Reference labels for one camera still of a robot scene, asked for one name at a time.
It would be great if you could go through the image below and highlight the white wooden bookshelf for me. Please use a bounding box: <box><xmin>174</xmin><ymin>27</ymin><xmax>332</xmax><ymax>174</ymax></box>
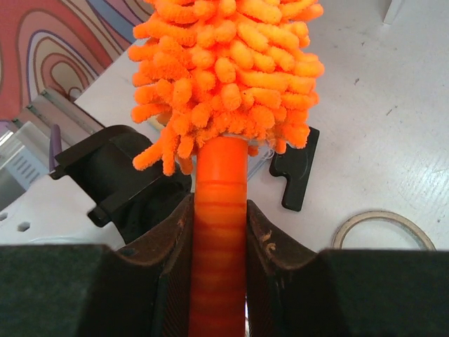
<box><xmin>382</xmin><ymin>0</ymin><xmax>405</xmax><ymax>25</ymax></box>

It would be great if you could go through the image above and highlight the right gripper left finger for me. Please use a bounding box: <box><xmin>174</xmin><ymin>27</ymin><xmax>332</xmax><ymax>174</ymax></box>
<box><xmin>1</xmin><ymin>196</ymin><xmax>193</xmax><ymax>336</ymax></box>

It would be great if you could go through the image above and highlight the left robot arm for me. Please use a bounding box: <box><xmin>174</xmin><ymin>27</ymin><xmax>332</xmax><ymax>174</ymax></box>
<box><xmin>1</xmin><ymin>126</ymin><xmax>192</xmax><ymax>250</ymax></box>

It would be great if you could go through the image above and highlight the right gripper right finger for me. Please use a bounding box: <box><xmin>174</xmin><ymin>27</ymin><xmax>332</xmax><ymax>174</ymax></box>
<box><xmin>246</xmin><ymin>201</ymin><xmax>448</xmax><ymax>336</ymax></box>

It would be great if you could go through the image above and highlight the black T-shaped clip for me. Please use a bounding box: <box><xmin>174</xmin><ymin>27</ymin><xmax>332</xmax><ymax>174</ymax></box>
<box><xmin>269</xmin><ymin>127</ymin><xmax>320</xmax><ymax>212</ymax></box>

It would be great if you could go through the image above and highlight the wooden ring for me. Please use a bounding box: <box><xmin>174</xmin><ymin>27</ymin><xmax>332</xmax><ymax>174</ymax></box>
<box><xmin>331</xmin><ymin>210</ymin><xmax>437</xmax><ymax>251</ymax></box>

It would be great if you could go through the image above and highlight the orange microfiber duster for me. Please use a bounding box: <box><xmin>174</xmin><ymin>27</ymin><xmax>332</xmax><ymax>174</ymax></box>
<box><xmin>128</xmin><ymin>1</ymin><xmax>324</xmax><ymax>336</ymax></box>

